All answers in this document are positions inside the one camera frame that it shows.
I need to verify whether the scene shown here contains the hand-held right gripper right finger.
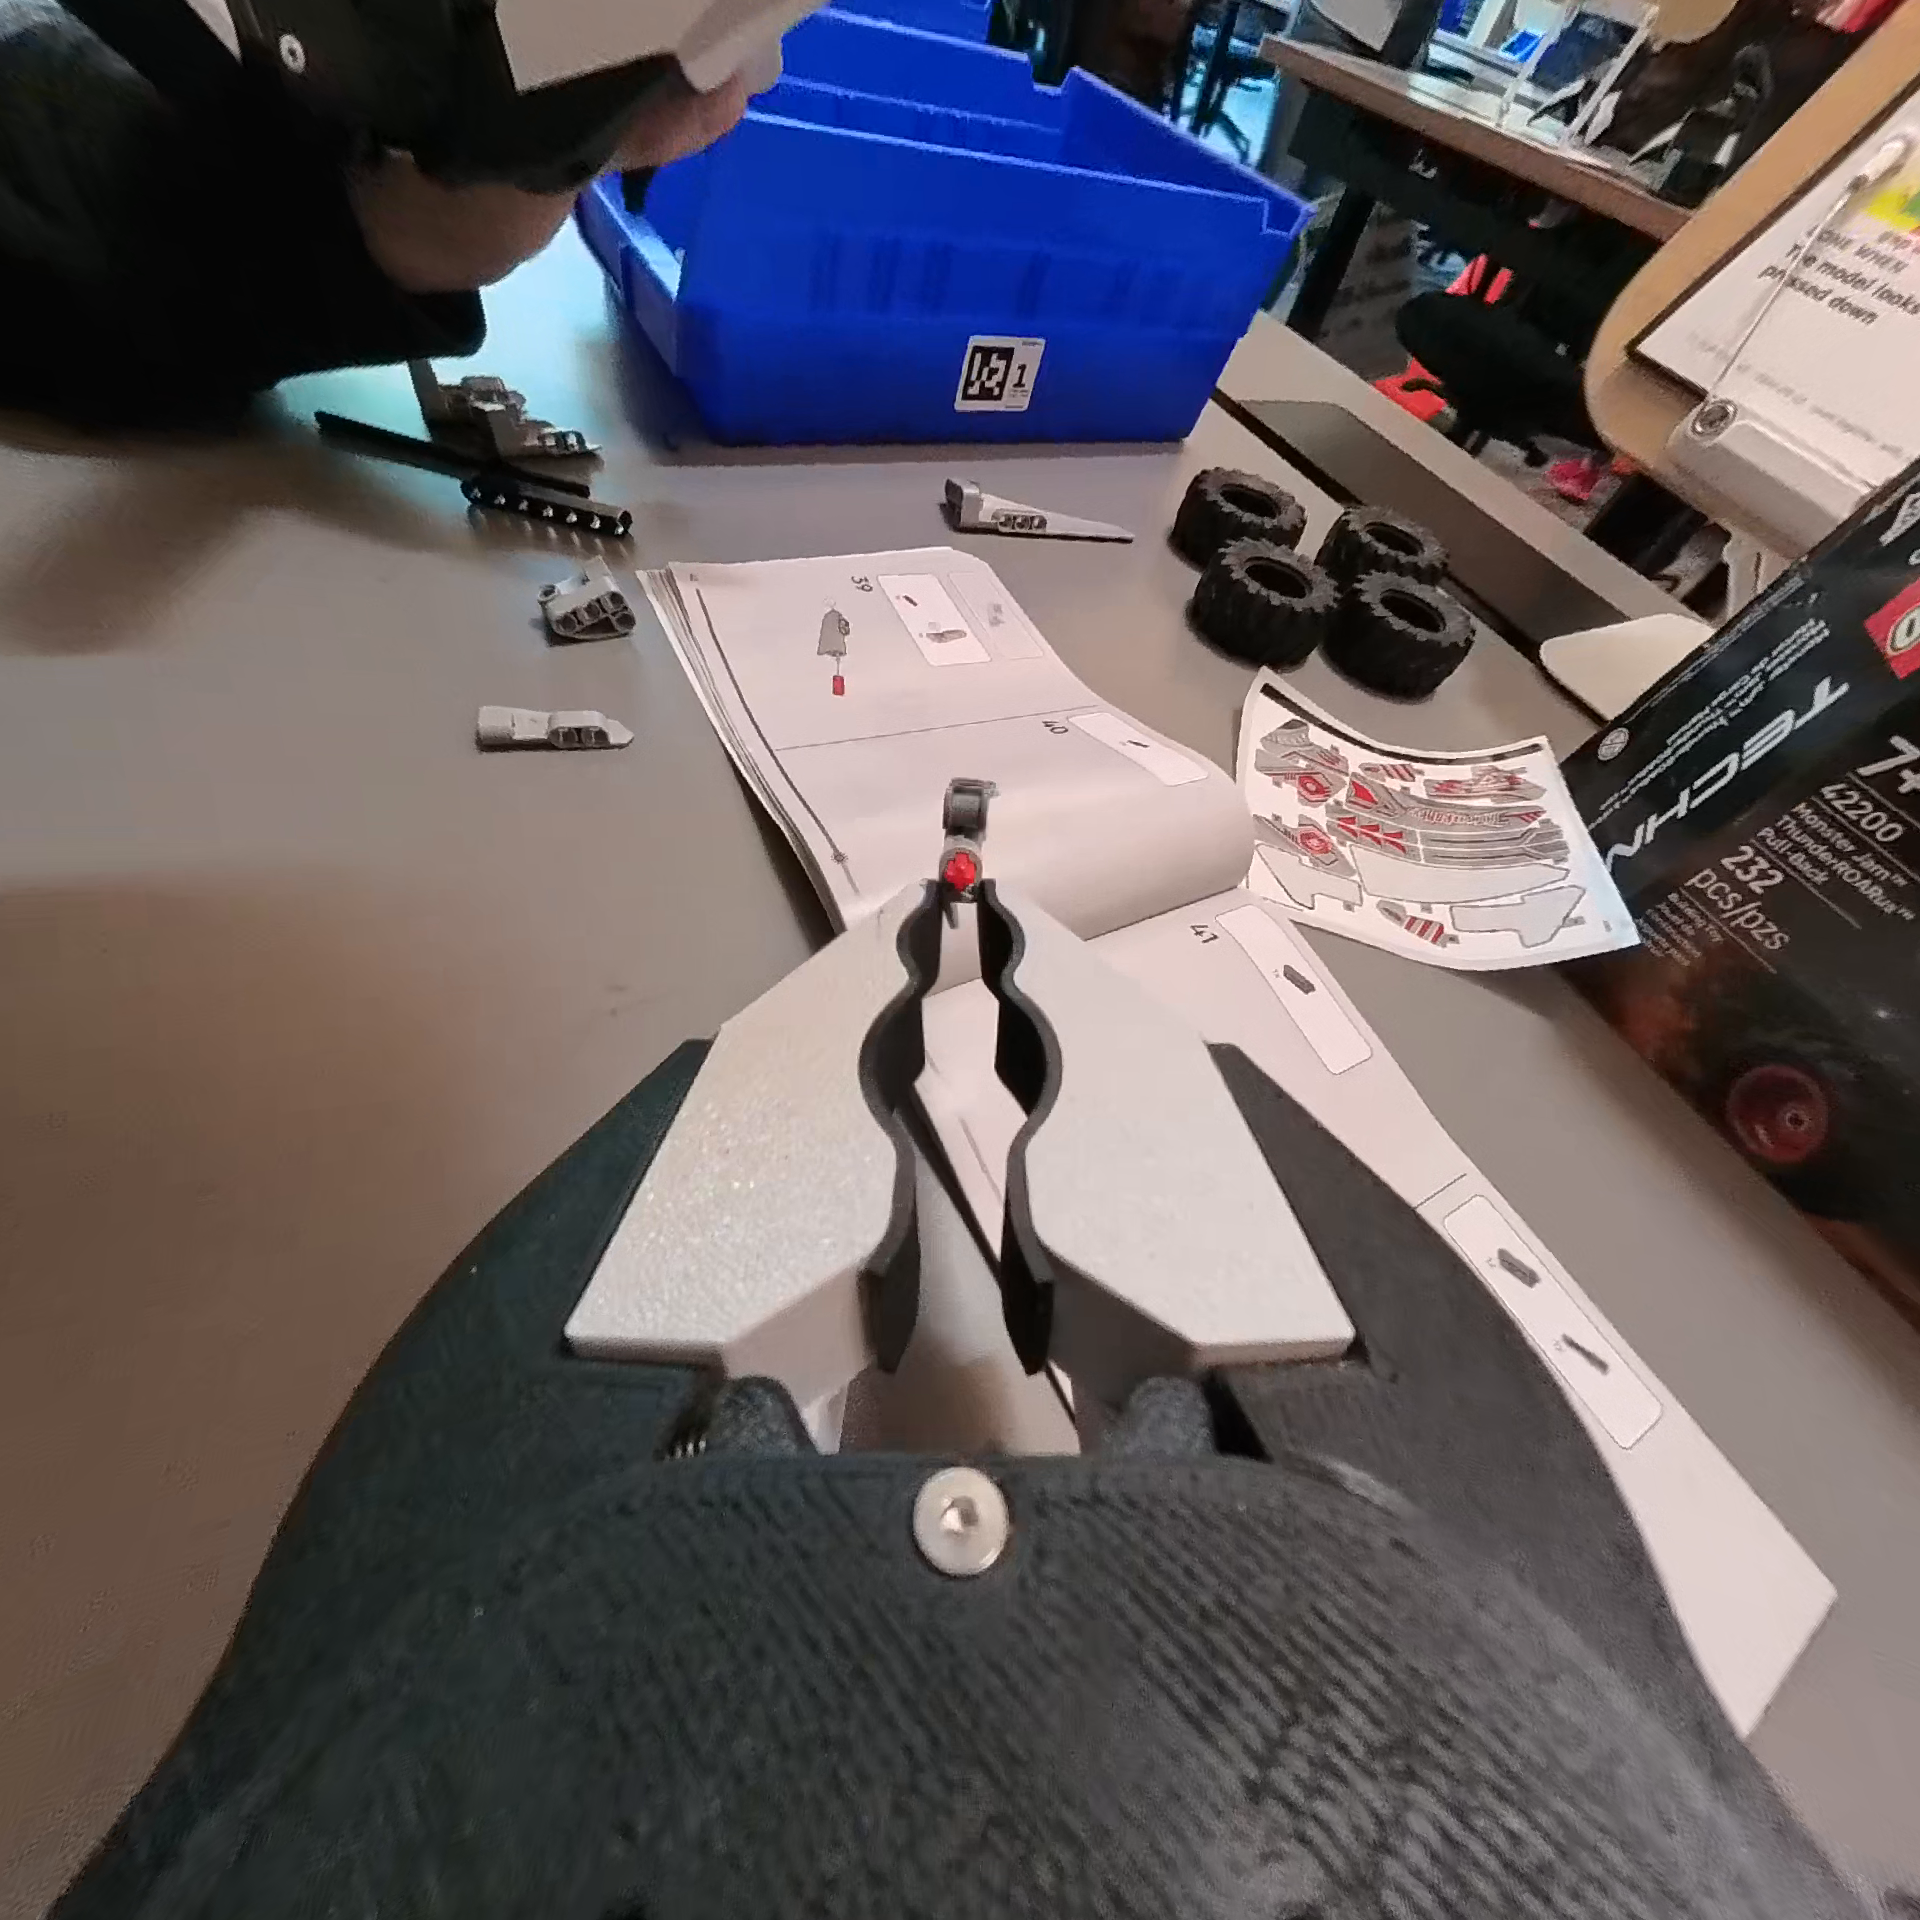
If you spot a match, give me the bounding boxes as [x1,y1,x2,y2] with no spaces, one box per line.
[960,878,1360,1452]

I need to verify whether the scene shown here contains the blue plastic bin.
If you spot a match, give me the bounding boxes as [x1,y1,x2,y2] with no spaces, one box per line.
[575,0,1319,454]

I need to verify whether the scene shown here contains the black office chair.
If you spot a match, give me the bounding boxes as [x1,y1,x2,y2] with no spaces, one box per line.
[1387,257,1624,467]

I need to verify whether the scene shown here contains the wooden background desk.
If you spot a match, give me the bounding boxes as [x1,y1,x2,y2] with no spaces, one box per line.
[1259,0,1892,242]

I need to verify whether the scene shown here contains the clear acrylic stand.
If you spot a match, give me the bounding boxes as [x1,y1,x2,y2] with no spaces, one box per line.
[1500,0,1671,139]

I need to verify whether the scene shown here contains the person's left hand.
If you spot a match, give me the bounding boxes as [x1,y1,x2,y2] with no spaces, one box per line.
[375,67,760,298]

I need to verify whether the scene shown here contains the grey angled connector piece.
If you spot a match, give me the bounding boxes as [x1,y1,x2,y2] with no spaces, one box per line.
[538,559,635,648]

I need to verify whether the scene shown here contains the dark flat desk panel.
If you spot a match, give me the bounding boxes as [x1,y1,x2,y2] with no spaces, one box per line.
[1247,394,1690,663]

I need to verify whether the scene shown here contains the grey brick assembly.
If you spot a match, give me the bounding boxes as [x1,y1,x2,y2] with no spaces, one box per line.
[408,360,607,467]

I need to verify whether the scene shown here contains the grey desk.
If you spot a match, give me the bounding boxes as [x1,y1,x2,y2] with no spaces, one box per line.
[0,224,1920,1920]

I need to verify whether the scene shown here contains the wooden instruction board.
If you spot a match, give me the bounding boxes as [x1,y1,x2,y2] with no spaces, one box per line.
[1582,0,1920,497]

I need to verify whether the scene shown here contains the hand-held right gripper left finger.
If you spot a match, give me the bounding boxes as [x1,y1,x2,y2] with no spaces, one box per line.
[563,878,976,1444]

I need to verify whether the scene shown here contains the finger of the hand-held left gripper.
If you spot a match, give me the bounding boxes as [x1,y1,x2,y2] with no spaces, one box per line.
[496,0,831,96]

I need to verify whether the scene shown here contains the black toy set box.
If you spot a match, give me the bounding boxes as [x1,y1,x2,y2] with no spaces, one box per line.
[1558,457,1920,1322]

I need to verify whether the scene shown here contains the grey wedge panel piece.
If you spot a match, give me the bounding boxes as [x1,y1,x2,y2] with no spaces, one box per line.
[942,479,1137,545]

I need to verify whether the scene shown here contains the person's left forearm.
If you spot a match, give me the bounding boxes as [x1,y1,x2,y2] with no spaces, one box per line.
[0,0,489,438]

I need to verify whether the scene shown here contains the grey flat connector piece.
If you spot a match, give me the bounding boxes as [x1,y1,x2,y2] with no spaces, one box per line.
[479,702,635,752]

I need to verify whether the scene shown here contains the white stand foot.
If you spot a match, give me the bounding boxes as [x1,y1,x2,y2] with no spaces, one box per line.
[1543,614,1712,722]

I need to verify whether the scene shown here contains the white task sheet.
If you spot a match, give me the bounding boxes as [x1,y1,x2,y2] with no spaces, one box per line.
[1633,59,1920,454]

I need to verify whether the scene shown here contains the grey red sticker sheet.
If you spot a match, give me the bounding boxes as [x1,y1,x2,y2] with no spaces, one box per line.
[1233,668,1644,974]

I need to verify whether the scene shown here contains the small grey connector red pin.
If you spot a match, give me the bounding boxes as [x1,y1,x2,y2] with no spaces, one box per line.
[942,778,1004,903]

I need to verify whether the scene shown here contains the white instruction booklet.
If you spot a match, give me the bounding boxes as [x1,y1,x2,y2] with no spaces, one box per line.
[638,547,1841,1736]

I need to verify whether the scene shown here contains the white sheet holder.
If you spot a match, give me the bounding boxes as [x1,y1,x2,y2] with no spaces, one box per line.
[1664,360,1920,561]

